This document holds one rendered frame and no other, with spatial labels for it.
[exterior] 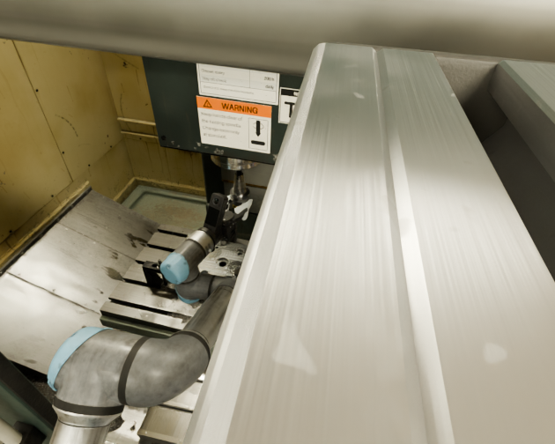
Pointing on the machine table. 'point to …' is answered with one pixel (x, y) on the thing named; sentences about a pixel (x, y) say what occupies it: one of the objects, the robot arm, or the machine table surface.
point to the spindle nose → (233, 163)
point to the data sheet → (238, 84)
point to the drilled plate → (224, 260)
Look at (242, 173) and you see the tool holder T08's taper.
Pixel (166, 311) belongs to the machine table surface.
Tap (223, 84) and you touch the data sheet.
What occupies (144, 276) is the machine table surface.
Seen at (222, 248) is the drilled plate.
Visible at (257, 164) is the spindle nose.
